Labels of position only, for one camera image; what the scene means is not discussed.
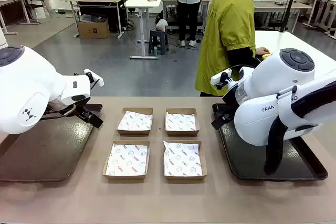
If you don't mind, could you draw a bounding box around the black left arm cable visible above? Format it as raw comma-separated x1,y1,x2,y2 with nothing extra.
41,103,77,120

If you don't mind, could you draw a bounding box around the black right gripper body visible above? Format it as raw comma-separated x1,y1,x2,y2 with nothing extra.
222,95,239,120

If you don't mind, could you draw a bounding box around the person right hand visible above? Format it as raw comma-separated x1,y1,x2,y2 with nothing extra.
255,46,270,57

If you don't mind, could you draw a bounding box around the dark plastic serving tray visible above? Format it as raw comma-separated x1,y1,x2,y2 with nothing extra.
211,102,329,182
0,103,103,183

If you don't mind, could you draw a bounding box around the person in yellow-green jacket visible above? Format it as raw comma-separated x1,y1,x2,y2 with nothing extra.
194,0,257,98

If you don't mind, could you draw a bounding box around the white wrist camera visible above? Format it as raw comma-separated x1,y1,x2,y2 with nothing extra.
211,68,234,90
83,68,105,88

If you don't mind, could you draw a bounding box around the dark plastic stool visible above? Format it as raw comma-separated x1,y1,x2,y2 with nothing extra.
148,28,169,56

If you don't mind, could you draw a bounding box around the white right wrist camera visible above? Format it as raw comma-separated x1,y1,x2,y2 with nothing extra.
211,68,234,90

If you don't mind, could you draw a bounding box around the black tripod pole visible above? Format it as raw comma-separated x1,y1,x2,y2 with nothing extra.
279,0,302,33

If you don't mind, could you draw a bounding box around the white printed paper liner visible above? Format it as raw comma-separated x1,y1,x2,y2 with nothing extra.
105,142,148,176
117,110,153,132
163,141,203,177
166,112,197,132

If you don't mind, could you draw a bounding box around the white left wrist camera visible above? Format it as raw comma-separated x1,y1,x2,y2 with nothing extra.
83,68,105,88

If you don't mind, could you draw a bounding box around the black office chair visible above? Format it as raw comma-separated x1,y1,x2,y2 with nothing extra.
27,0,53,24

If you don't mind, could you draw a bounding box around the long grey work table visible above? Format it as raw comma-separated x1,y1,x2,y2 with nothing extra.
251,1,313,34

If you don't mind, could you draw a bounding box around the person right forearm black sleeve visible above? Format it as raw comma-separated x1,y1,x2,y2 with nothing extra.
227,46,259,69

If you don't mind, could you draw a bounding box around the white rounded table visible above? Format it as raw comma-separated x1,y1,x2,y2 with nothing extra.
253,30,336,78

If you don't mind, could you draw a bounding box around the white waste bin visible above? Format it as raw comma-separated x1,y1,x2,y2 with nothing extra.
33,5,47,20

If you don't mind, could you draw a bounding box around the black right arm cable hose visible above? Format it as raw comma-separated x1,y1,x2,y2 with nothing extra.
264,81,336,175

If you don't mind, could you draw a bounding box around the white standing desk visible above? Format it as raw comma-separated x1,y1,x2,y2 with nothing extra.
124,0,163,60

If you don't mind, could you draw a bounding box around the cardboard box on floor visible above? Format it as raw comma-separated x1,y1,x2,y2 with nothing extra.
77,14,110,39

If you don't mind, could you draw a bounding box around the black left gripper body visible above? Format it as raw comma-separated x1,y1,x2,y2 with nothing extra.
72,104,93,121

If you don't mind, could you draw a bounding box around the clear plastic bag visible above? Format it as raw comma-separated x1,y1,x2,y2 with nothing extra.
155,18,168,32

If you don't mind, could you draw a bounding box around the brown cardboard food box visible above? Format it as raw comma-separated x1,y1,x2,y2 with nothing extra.
102,140,151,180
162,140,208,180
116,107,154,136
164,107,200,137

